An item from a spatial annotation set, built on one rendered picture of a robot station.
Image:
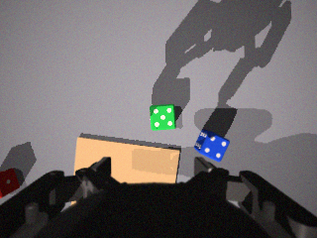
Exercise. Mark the blue die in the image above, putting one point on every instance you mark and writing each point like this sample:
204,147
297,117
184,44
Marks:
211,145

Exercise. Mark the red die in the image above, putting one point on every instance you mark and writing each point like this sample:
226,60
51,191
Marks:
8,182

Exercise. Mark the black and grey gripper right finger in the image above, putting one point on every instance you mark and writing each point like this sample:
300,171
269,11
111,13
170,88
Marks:
278,214

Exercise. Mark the tan flat mat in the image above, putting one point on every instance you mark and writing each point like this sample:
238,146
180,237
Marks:
129,162

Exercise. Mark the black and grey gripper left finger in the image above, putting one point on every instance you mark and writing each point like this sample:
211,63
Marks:
26,213

